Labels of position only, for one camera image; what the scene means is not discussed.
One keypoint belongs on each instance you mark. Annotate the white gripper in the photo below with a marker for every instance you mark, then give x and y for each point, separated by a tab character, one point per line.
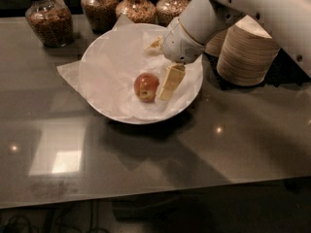
180	45

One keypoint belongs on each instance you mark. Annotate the red yellow apple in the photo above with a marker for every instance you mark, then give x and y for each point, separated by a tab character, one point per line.
145	87

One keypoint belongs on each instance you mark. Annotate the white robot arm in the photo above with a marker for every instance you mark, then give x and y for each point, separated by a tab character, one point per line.
288	22

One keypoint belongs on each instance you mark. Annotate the white bowl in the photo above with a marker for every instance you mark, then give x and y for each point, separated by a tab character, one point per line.
107	81

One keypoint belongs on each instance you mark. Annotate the rear stack of paper bowls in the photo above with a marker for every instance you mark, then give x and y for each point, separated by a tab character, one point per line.
214	47

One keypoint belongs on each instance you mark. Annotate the stack of paper bowls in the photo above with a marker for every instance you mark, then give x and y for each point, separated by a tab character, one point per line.
214	47
247	53

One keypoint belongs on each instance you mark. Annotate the white paper liner sheet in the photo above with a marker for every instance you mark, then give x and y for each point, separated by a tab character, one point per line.
123	59

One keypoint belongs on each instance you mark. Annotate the glass cereal jar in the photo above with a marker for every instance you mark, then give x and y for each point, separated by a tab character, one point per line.
139	11
100	14
166	10
51	21

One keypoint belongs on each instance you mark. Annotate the front stack of paper bowls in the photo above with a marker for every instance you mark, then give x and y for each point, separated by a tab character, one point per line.
247	53

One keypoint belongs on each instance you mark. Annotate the glass cereal jar far left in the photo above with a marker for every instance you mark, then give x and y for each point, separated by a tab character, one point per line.
51	21

